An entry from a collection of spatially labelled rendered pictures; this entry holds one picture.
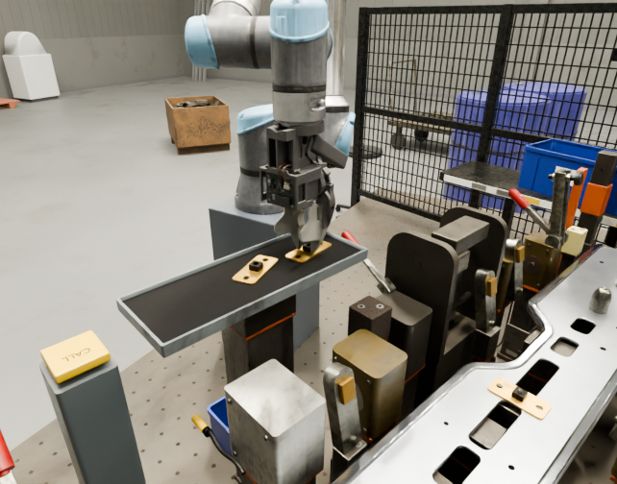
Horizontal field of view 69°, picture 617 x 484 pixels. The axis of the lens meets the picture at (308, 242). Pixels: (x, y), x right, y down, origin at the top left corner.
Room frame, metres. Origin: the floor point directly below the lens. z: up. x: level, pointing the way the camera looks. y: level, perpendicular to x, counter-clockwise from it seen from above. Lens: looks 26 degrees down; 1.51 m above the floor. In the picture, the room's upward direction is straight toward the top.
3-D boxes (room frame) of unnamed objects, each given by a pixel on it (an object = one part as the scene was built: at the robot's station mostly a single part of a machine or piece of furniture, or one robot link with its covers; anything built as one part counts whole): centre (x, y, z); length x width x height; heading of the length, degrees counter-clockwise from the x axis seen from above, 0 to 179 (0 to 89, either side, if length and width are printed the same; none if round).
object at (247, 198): (1.04, 0.10, 1.15); 0.15 x 0.15 x 0.10
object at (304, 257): (0.67, 0.00, 1.17); 0.08 x 0.04 x 0.01; 142
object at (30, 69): (9.65, 5.55, 0.64); 0.71 x 0.58 x 1.27; 149
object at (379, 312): (0.60, -0.10, 0.90); 0.05 x 0.05 x 0.40; 43
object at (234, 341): (0.59, 0.08, 0.92); 0.10 x 0.08 x 0.45; 133
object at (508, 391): (0.50, -0.31, 1.01); 0.08 x 0.04 x 0.01; 43
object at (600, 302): (0.73, -0.56, 1.02); 0.03 x 0.03 x 0.07
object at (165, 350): (0.59, 0.08, 1.16); 0.37 x 0.14 x 0.02; 133
